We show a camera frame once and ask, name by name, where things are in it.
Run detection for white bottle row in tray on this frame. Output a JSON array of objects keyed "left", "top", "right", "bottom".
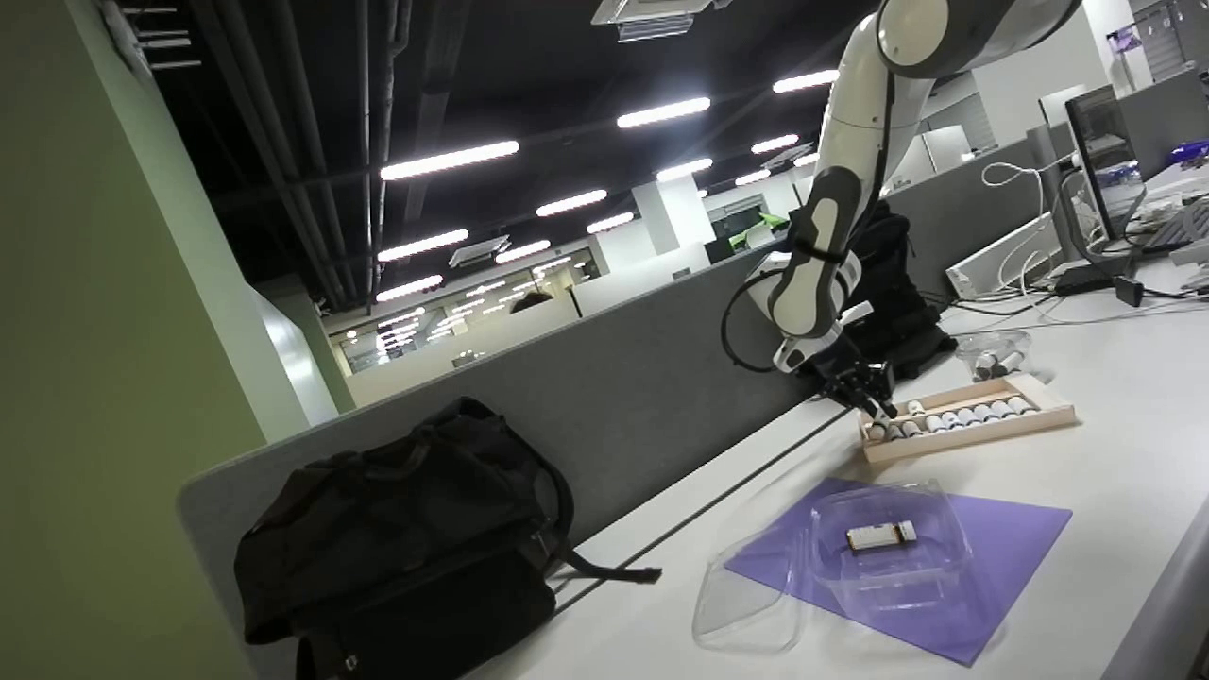
[{"left": 912, "top": 395, "right": 1039, "bottom": 434}]

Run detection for black backpack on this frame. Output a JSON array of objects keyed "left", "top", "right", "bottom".
[{"left": 236, "top": 395, "right": 660, "bottom": 680}]

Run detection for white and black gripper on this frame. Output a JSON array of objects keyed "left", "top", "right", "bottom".
[{"left": 775, "top": 301, "right": 899, "bottom": 420}]

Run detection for computer monitor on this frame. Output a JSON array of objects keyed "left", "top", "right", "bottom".
[{"left": 1061, "top": 68, "right": 1209, "bottom": 249}]

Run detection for purple paper sheet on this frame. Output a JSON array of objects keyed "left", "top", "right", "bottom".
[{"left": 727, "top": 481, "right": 1071, "bottom": 670}]

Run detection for clear plastic clamshell container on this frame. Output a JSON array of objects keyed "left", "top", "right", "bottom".
[{"left": 692, "top": 481, "right": 993, "bottom": 666}]

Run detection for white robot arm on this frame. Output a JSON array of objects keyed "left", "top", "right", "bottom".
[{"left": 747, "top": 0, "right": 1082, "bottom": 420}]

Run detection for clear plastic round container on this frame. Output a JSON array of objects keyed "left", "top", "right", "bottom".
[{"left": 955, "top": 327, "right": 1033, "bottom": 380}]

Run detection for wooden compartment tray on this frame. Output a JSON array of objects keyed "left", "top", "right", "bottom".
[{"left": 856, "top": 375, "right": 1077, "bottom": 466}]

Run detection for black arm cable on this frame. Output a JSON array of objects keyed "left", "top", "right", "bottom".
[{"left": 717, "top": 264, "right": 799, "bottom": 376}]

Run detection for small white bottle in clamshell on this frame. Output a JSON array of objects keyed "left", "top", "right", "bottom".
[{"left": 846, "top": 521, "right": 917, "bottom": 550}]

